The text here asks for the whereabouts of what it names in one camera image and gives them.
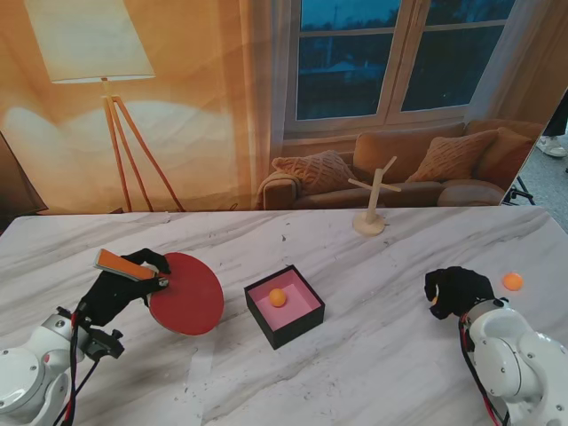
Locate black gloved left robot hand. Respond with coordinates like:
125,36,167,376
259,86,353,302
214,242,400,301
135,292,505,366
81,248,172,328

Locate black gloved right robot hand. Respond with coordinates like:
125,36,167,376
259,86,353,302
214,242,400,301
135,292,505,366
423,265,496,321

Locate red ping pong bat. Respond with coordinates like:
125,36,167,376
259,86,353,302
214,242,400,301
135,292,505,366
92,248,225,337

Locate black box with pink lining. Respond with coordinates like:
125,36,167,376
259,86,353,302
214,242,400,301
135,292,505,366
243,264,327,351

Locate wooden mug tree stand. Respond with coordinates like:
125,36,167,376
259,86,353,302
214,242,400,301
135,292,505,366
347,155,403,237

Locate black tripod stand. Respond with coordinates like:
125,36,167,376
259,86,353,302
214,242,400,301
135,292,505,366
501,175,536,208

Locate person with white sneakers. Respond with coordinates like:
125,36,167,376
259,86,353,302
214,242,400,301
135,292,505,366
536,88,568,157

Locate printed living room backdrop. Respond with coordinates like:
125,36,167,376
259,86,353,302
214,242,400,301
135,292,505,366
0,0,568,212

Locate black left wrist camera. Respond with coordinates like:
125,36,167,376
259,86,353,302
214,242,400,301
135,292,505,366
83,326,126,360

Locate red black right arm cable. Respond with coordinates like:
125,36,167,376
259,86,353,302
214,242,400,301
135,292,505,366
458,312,509,426

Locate red black arm cable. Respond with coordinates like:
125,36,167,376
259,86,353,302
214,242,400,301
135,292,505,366
52,305,103,426
458,312,509,426

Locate red black left arm cable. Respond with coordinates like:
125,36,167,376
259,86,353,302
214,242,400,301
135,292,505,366
52,305,103,426

